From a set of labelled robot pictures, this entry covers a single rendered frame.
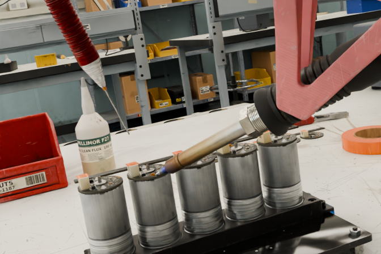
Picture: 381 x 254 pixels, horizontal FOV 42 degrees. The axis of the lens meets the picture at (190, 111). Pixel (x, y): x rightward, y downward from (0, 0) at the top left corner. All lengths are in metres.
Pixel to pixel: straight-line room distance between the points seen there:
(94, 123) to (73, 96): 4.17
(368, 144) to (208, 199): 0.22
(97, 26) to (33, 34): 0.31
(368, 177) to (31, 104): 4.33
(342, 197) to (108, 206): 0.18
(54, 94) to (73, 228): 4.27
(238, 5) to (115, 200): 2.55
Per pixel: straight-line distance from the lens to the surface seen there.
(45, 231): 0.41
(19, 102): 4.64
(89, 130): 0.50
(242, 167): 0.30
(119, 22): 2.56
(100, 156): 0.51
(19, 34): 2.49
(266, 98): 0.23
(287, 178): 0.31
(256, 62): 5.07
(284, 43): 0.22
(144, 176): 0.28
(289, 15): 0.21
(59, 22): 0.25
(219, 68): 2.81
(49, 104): 4.66
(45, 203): 0.47
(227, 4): 2.76
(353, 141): 0.48
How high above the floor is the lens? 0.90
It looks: 11 degrees down
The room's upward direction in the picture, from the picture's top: 9 degrees counter-clockwise
